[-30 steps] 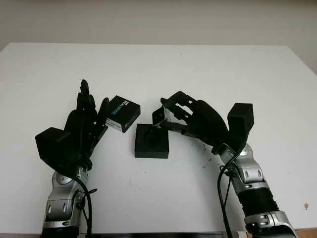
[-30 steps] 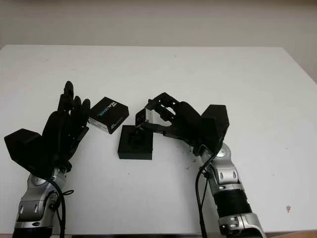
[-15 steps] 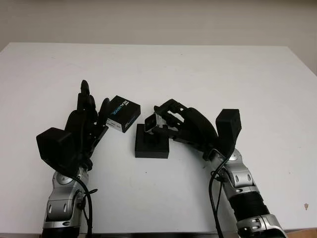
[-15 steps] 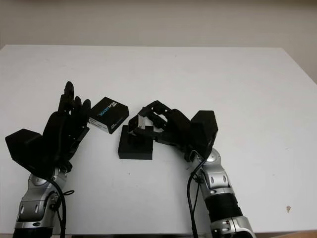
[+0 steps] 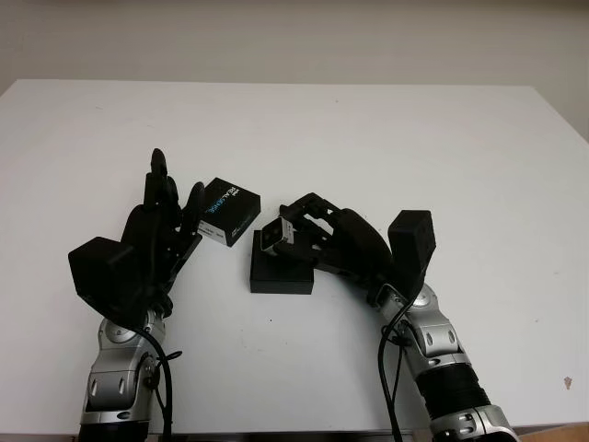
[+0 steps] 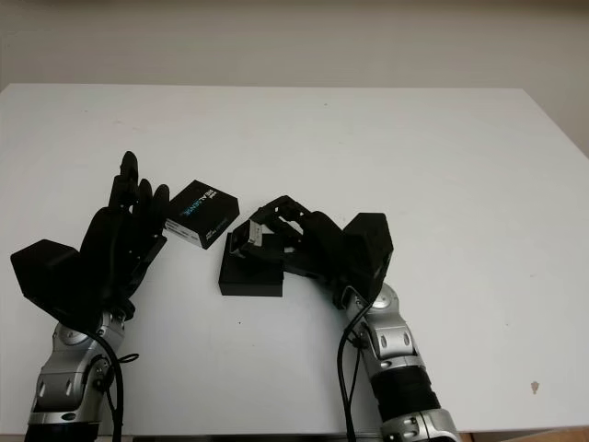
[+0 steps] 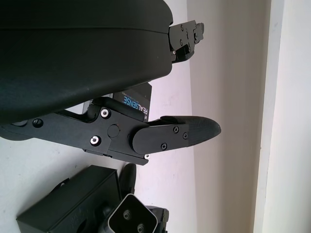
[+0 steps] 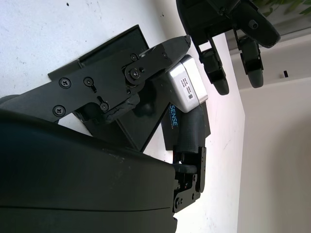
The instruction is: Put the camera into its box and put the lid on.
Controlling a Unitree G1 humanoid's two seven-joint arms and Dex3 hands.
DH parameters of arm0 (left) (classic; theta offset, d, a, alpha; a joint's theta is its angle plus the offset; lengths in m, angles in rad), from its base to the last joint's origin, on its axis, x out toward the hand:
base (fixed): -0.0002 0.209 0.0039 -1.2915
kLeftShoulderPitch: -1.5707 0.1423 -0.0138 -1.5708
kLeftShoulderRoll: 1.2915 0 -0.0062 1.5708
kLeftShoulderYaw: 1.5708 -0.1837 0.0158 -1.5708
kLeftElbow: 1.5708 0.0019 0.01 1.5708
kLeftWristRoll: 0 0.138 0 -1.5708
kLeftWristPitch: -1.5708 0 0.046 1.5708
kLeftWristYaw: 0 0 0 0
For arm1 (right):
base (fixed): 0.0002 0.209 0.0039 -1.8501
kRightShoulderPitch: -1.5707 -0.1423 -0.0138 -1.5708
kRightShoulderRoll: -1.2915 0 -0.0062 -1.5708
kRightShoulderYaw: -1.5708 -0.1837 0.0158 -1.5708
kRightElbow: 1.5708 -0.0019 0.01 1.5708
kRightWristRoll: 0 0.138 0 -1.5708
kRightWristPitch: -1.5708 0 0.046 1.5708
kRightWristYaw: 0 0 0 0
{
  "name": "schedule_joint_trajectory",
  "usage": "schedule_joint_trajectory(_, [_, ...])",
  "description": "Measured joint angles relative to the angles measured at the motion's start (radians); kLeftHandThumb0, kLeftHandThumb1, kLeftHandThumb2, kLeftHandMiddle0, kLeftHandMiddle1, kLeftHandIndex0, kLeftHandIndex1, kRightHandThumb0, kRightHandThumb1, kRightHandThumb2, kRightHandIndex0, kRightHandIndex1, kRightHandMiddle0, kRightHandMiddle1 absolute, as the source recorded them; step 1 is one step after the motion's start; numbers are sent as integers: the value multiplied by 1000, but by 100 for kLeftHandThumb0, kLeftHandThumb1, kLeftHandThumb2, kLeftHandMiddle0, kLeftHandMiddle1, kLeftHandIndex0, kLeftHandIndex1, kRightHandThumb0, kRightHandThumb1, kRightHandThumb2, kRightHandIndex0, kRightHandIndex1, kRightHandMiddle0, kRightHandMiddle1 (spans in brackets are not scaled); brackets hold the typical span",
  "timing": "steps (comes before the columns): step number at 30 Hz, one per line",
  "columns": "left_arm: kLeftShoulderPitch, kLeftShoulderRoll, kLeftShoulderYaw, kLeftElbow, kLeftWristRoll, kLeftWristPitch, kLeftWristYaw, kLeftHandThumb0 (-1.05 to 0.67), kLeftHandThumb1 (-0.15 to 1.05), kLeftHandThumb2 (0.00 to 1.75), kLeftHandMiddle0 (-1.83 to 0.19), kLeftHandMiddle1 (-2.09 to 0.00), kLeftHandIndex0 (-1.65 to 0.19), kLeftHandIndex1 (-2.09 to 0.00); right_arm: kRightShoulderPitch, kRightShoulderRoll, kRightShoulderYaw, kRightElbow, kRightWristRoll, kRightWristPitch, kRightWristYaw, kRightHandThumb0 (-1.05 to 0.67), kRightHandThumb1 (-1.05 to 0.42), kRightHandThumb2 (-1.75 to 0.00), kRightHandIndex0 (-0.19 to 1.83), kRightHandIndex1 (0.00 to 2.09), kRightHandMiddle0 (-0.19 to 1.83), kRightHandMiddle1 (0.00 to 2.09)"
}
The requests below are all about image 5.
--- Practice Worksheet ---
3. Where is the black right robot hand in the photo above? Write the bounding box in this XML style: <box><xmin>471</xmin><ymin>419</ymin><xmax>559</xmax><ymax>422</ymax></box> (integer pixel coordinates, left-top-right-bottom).
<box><xmin>272</xmin><ymin>192</ymin><xmax>393</xmax><ymax>292</ymax></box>

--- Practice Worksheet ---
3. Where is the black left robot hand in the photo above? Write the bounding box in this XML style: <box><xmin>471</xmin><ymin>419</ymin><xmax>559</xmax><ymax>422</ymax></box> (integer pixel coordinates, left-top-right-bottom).
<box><xmin>119</xmin><ymin>147</ymin><xmax>206</xmax><ymax>320</ymax></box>

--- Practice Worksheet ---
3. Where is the small silver depth camera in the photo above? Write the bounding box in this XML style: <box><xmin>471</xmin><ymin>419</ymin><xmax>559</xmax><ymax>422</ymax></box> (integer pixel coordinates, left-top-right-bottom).
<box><xmin>260</xmin><ymin>217</ymin><xmax>296</xmax><ymax>254</ymax></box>

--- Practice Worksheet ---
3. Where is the black RealSense box lid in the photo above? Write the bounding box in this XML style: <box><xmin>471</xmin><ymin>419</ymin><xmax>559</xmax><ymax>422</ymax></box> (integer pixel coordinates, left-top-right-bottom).
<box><xmin>196</xmin><ymin>175</ymin><xmax>262</xmax><ymax>250</ymax></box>

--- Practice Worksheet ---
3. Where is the black box base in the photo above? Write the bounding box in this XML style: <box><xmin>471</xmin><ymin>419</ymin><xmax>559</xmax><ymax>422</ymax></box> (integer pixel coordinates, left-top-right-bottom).
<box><xmin>248</xmin><ymin>229</ymin><xmax>316</xmax><ymax>297</ymax></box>

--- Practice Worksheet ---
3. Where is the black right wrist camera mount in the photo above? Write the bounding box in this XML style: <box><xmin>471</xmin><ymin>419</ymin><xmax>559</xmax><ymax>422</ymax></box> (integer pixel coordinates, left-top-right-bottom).
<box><xmin>387</xmin><ymin>209</ymin><xmax>437</xmax><ymax>297</ymax></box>

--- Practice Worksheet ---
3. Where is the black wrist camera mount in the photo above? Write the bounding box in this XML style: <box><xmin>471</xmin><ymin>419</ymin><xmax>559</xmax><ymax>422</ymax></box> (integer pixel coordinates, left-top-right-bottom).
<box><xmin>387</xmin><ymin>209</ymin><xmax>437</xmax><ymax>297</ymax></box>
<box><xmin>66</xmin><ymin>236</ymin><xmax>149</xmax><ymax>324</ymax></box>

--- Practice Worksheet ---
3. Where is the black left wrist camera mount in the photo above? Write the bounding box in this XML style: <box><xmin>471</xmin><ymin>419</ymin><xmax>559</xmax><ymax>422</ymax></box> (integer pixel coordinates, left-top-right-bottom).
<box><xmin>66</xmin><ymin>236</ymin><xmax>149</xmax><ymax>324</ymax></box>

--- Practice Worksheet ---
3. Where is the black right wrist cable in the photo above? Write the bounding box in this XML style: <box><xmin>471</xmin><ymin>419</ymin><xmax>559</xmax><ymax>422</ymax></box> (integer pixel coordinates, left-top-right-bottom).
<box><xmin>376</xmin><ymin>293</ymin><xmax>416</xmax><ymax>442</ymax></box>

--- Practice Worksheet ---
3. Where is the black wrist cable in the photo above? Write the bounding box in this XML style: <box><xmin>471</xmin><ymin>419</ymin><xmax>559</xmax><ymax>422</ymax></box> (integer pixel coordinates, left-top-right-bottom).
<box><xmin>376</xmin><ymin>293</ymin><xmax>416</xmax><ymax>442</ymax></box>
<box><xmin>136</xmin><ymin>325</ymin><xmax>183</xmax><ymax>439</ymax></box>

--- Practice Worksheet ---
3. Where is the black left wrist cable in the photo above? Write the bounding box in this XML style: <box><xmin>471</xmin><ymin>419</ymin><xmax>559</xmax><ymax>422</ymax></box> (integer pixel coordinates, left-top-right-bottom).
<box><xmin>136</xmin><ymin>325</ymin><xmax>183</xmax><ymax>439</ymax></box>

